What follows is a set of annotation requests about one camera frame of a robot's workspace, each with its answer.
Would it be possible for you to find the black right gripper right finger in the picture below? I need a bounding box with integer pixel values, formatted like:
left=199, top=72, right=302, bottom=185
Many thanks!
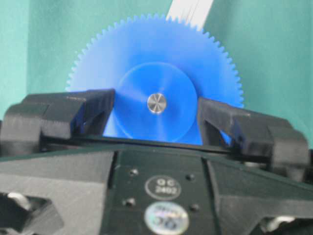
left=197, top=97, right=310, bottom=182

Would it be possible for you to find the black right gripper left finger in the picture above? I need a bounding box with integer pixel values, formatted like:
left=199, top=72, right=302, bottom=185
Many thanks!
left=0, top=89, right=115, bottom=156

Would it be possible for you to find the large blue plastic gear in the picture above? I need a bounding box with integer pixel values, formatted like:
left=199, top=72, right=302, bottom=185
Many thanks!
left=66, top=15, right=244, bottom=144

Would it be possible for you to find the aluminium extrusion frame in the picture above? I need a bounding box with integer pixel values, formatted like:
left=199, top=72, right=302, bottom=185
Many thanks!
left=166, top=0, right=214, bottom=31

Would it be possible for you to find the centre steel shaft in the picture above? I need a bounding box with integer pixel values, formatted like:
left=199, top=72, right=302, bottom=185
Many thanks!
left=147, top=93, right=167, bottom=115

